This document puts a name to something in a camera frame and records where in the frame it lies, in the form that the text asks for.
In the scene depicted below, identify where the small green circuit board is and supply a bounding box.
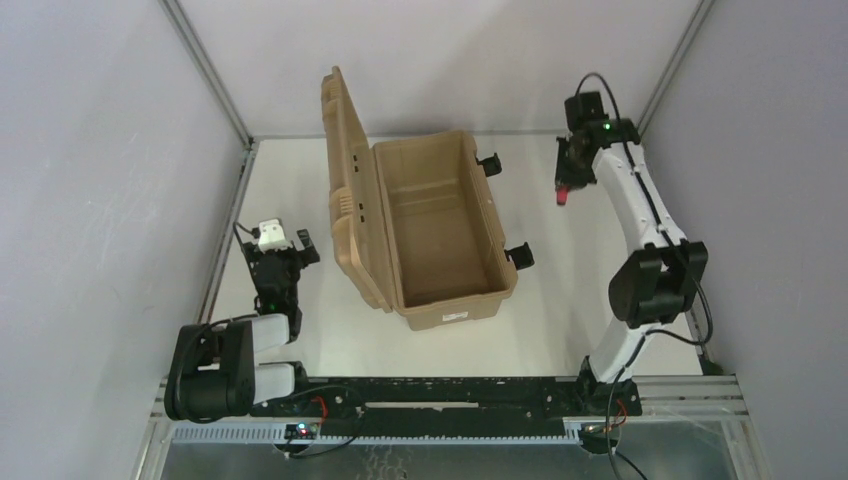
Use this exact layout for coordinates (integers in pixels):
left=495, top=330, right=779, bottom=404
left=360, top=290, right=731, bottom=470
left=284, top=422, right=319, bottom=441

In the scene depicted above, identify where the black bin latch front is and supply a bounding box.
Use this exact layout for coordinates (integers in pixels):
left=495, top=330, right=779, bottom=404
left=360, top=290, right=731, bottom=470
left=504, top=242, right=535, bottom=271

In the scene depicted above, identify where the red handled black screwdriver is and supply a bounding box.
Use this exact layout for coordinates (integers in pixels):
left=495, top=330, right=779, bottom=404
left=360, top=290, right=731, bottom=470
left=555, top=186, right=570, bottom=206

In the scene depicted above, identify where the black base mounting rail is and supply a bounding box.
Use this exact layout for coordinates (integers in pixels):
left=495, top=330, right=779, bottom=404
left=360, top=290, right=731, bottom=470
left=250, top=376, right=643, bottom=439

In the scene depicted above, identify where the black bin latch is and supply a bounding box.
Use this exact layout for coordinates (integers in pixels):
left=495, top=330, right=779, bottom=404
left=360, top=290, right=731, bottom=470
left=475, top=152, right=503, bottom=177
left=504, top=242, right=535, bottom=271

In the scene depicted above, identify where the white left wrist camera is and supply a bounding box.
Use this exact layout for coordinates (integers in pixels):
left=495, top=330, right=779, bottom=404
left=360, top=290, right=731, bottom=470
left=257, top=218, right=292, bottom=253

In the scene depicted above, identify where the tan plastic storage bin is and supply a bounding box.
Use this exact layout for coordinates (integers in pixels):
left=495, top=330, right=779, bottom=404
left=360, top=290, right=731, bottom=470
left=321, top=68, right=519, bottom=331

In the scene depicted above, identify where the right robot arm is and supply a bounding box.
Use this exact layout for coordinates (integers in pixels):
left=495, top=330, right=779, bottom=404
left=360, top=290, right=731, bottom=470
left=555, top=91, right=708, bottom=415

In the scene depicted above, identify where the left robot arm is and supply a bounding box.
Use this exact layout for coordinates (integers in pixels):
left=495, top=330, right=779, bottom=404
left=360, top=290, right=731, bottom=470
left=164, top=224, right=320, bottom=424

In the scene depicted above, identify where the black bin latch rear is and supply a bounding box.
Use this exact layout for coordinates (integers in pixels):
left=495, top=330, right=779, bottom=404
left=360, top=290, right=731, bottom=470
left=475, top=152, right=503, bottom=177

